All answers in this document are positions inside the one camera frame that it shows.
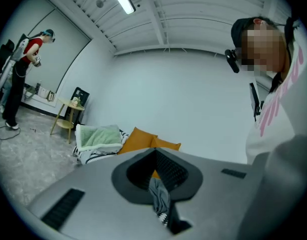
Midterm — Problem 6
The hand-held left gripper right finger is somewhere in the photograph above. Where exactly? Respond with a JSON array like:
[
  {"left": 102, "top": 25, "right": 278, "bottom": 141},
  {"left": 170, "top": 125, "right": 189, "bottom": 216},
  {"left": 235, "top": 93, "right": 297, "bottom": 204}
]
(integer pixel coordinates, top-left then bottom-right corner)
[{"left": 155, "top": 146, "right": 265, "bottom": 240}]

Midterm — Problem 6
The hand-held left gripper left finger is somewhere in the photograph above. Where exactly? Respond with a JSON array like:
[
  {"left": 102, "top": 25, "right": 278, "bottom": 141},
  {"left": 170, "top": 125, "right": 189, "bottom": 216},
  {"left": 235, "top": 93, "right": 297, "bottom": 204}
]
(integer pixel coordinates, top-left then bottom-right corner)
[{"left": 27, "top": 146, "right": 171, "bottom": 240}]

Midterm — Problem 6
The grey cloth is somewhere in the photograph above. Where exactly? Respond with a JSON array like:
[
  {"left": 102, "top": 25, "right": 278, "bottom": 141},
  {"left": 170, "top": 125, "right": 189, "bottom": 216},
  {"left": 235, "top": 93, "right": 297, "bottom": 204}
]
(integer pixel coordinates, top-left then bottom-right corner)
[{"left": 148, "top": 177, "right": 173, "bottom": 219}]

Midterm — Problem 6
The striped black white blanket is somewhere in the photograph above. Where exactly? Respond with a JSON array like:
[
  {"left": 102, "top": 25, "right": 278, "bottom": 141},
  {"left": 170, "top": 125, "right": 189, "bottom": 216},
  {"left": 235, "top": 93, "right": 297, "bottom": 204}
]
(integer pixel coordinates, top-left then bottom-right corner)
[{"left": 72, "top": 128, "right": 131, "bottom": 165}]

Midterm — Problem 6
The green fleece blanket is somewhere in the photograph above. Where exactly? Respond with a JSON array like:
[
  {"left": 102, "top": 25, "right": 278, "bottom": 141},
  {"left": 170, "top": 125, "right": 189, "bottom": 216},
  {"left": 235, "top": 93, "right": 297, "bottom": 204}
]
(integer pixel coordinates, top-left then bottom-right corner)
[{"left": 75, "top": 123, "right": 123, "bottom": 154}]

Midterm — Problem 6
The orange cushion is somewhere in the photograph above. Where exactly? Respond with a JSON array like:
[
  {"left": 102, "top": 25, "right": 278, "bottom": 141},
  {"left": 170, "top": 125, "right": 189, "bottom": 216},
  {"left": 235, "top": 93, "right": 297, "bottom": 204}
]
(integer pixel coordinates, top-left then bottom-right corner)
[
  {"left": 116, "top": 126, "right": 159, "bottom": 156},
  {"left": 152, "top": 136, "right": 182, "bottom": 179}
]

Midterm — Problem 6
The person's white printed shirt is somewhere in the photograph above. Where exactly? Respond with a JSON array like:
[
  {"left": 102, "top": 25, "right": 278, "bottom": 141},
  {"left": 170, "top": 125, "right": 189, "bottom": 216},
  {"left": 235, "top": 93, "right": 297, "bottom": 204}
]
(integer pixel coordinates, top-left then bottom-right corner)
[{"left": 244, "top": 40, "right": 307, "bottom": 165}]

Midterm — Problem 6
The round wooden side table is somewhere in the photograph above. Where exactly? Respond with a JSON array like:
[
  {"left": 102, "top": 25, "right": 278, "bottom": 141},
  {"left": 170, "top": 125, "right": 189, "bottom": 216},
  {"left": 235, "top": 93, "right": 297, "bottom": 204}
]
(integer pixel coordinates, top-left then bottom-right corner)
[{"left": 49, "top": 96, "right": 86, "bottom": 145}]

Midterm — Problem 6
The white handbag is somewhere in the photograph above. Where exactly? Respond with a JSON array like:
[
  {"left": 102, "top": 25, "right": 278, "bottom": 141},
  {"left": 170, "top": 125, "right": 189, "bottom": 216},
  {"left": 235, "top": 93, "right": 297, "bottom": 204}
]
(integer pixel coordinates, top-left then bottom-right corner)
[{"left": 44, "top": 89, "right": 56, "bottom": 103}]

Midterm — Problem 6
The white low shelf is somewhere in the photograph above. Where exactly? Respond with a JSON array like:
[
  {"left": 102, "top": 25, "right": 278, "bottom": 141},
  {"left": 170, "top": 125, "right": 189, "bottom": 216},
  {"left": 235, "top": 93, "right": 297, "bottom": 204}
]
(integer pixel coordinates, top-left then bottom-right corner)
[{"left": 19, "top": 90, "right": 58, "bottom": 109}]

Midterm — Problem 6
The green bag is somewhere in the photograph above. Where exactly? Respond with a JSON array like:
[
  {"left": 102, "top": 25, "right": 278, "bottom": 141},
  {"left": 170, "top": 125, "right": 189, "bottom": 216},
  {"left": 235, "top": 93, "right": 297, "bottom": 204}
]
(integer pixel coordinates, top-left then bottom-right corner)
[{"left": 23, "top": 83, "right": 38, "bottom": 101}]

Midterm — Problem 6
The person's head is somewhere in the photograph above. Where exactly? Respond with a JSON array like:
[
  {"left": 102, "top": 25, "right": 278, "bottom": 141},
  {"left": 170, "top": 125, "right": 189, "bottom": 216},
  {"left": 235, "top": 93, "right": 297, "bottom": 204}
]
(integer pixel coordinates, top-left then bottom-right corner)
[{"left": 230, "top": 16, "right": 301, "bottom": 79}]

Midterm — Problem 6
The black office chair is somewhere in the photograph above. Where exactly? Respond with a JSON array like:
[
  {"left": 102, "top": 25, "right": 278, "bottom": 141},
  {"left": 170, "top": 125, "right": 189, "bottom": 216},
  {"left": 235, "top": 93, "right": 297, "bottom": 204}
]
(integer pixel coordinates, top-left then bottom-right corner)
[{"left": 0, "top": 38, "right": 16, "bottom": 100}]

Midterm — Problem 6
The black harness strap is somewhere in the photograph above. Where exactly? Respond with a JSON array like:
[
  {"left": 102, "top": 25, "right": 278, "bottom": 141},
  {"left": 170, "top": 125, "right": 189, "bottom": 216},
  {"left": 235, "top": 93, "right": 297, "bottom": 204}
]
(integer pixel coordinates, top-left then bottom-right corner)
[{"left": 248, "top": 82, "right": 265, "bottom": 122}]

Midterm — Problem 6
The black floor cable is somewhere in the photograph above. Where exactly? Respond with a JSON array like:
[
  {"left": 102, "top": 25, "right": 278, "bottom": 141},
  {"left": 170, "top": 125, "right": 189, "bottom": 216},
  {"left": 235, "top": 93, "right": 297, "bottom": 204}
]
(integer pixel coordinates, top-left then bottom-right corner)
[{"left": 0, "top": 124, "right": 22, "bottom": 141}]

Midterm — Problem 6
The black head-mounted camera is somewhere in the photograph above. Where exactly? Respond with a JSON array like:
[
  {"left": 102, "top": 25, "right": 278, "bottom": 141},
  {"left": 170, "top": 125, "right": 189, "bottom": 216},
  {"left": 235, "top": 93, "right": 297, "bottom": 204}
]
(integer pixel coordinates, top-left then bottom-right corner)
[{"left": 224, "top": 48, "right": 242, "bottom": 75}]

